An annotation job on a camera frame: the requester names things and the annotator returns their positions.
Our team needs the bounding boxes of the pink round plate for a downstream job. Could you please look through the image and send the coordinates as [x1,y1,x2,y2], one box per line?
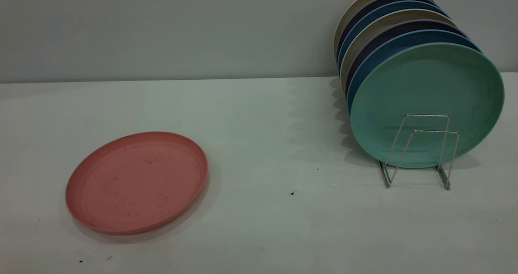
[65,132,208,236]

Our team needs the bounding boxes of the silver wire plate rack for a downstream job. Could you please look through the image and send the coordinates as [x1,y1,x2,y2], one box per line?
[377,114,460,191]

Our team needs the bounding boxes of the green round plate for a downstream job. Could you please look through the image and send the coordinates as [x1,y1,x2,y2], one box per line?
[350,42,505,169]

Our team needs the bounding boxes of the blue round plate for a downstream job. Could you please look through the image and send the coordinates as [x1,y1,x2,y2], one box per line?
[347,29,482,115]
[337,0,450,74]

